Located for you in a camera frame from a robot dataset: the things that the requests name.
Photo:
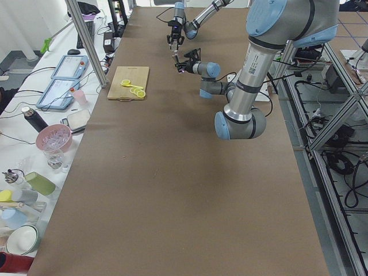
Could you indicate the lower teach pendant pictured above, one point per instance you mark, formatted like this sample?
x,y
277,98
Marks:
x,y
58,94

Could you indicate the clear glass shaker cup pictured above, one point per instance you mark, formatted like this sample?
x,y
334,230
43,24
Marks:
x,y
174,49

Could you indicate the light blue cup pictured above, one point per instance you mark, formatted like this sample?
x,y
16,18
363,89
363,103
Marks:
x,y
14,218

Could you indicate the aluminium frame post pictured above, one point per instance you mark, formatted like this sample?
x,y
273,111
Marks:
x,y
74,10

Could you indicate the wooden cutting board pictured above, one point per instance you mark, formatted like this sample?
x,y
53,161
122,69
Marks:
x,y
138,75

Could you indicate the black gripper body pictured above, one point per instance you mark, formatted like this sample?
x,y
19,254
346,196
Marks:
x,y
188,66
175,31

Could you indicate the black thermos bottle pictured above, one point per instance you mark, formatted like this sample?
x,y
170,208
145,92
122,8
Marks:
x,y
34,118

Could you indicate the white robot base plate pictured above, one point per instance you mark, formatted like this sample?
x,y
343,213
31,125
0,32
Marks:
x,y
263,95

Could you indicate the lemon slice on spoon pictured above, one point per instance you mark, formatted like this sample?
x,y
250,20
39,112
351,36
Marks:
x,y
126,82

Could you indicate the pink cup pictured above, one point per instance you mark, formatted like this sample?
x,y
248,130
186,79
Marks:
x,y
80,97

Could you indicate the clear drinking glass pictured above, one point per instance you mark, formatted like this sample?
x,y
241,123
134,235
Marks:
x,y
57,160

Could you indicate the upper teach pendant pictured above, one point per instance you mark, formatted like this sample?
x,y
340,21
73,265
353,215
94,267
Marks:
x,y
70,67

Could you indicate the green tumbler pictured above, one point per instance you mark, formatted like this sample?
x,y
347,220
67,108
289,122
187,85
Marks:
x,y
40,183

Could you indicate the black computer mouse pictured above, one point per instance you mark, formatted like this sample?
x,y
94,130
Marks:
x,y
73,52

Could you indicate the pink bowl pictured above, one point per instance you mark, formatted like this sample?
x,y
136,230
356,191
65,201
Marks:
x,y
54,137

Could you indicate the red thermos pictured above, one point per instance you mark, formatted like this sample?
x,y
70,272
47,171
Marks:
x,y
18,264

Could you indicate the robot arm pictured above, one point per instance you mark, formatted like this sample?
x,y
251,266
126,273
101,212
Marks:
x,y
270,25
190,28

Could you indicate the kitchen scale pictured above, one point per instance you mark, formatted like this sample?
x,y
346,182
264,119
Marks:
x,y
77,121

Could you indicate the white green bowl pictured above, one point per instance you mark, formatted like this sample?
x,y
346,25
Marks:
x,y
23,240

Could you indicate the yellow plastic spoon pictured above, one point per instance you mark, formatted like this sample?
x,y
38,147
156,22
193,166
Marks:
x,y
136,86

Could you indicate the teach pendant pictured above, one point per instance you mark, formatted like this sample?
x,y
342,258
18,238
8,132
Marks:
x,y
70,67
58,94

